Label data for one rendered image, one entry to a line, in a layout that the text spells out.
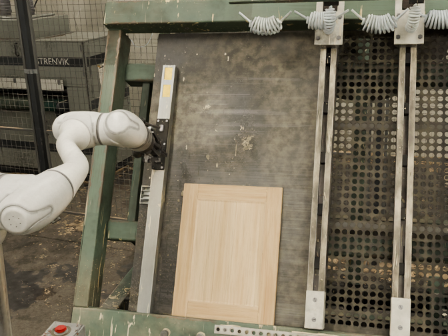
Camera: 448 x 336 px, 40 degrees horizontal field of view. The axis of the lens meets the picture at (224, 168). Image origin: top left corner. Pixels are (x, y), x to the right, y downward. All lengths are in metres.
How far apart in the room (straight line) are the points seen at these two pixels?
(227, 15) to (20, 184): 1.23
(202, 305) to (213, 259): 0.17
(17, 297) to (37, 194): 3.12
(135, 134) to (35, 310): 2.57
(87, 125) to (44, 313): 2.47
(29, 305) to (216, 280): 2.31
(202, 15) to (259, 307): 1.11
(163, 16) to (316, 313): 1.25
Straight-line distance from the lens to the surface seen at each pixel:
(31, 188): 1.46
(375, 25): 2.23
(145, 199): 2.39
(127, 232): 2.46
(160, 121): 2.41
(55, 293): 4.48
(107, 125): 1.89
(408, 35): 2.32
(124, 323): 2.36
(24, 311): 4.34
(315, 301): 2.17
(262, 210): 2.27
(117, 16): 2.58
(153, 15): 2.52
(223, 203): 2.31
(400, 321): 2.17
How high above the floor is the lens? 2.10
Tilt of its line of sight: 18 degrees down
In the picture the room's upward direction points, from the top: 2 degrees counter-clockwise
